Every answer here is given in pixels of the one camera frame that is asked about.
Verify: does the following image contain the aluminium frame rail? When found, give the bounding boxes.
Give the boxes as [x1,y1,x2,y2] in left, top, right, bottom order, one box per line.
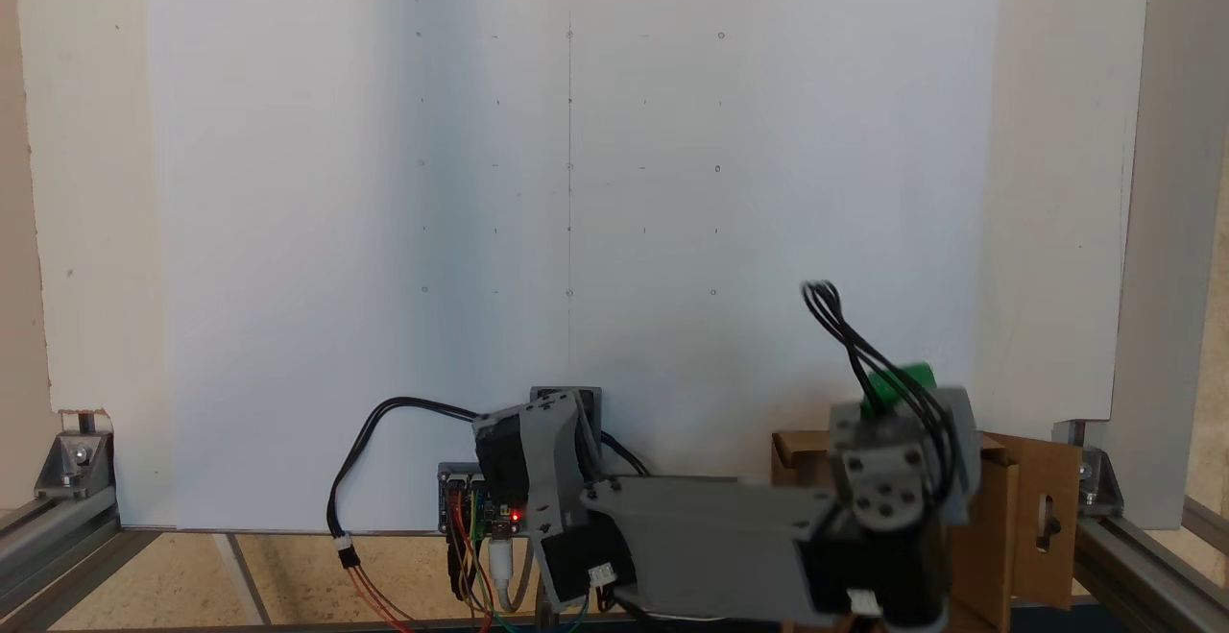
[1071,494,1229,633]
[0,494,159,633]

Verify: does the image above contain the green dice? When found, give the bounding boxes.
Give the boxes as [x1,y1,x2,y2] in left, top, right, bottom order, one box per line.
[859,362,938,421]

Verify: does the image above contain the red and orange wire pair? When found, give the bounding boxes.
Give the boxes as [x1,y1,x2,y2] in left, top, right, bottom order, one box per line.
[348,561,416,633]

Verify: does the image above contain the metal corner bracket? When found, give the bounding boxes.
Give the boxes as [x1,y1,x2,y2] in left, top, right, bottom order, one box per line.
[34,410,114,501]
[1051,420,1124,517]

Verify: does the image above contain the black servo cable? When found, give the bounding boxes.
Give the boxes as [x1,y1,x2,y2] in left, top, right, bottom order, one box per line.
[801,280,956,509]
[597,431,652,476]

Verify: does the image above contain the green jumper wire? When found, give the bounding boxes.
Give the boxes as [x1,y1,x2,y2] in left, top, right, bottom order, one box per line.
[470,494,494,633]

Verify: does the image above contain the white paper sheet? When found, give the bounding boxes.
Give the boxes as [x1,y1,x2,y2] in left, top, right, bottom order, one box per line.
[144,0,1000,533]

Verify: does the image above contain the white cable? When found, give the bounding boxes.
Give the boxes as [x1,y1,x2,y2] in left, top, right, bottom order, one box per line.
[490,535,535,615]

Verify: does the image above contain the black power cable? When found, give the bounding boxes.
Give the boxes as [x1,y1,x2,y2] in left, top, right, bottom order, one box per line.
[326,397,483,572]

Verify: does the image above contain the brown cardboard box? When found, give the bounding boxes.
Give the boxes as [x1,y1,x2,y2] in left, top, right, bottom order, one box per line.
[770,427,1083,633]

